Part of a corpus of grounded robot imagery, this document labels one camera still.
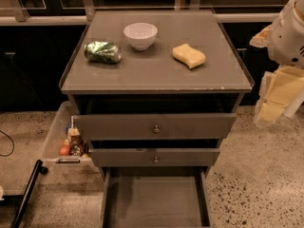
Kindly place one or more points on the white ceramic bowl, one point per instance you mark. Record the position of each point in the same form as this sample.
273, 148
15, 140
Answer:
140, 36

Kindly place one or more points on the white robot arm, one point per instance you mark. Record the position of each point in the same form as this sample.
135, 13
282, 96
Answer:
281, 92

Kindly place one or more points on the yellow sponge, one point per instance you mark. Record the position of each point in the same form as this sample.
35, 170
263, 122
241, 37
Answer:
189, 56

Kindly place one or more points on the grey middle drawer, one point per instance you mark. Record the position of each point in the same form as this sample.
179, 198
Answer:
148, 157

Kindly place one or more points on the grey drawer cabinet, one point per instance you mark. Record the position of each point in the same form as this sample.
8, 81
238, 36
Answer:
152, 81

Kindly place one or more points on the red apple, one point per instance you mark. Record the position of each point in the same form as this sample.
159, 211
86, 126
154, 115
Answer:
64, 151

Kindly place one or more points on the brown juice carton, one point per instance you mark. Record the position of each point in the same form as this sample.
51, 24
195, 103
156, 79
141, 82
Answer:
76, 143

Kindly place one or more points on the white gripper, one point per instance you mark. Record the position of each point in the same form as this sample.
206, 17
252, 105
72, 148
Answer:
287, 40

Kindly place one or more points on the black metal bar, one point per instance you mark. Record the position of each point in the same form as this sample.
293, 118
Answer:
37, 170

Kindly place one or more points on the grey top drawer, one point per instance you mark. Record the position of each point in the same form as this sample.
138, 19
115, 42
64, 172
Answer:
115, 127

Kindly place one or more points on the grey bottom drawer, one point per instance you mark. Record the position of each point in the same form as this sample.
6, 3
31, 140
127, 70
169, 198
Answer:
155, 197

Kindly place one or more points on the clear plastic storage bin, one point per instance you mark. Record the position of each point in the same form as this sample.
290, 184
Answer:
56, 137

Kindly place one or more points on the green crushed soda can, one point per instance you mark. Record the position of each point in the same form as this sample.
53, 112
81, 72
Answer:
103, 52

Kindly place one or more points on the grey drawer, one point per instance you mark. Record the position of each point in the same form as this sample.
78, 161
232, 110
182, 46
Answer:
155, 197
148, 157
115, 127

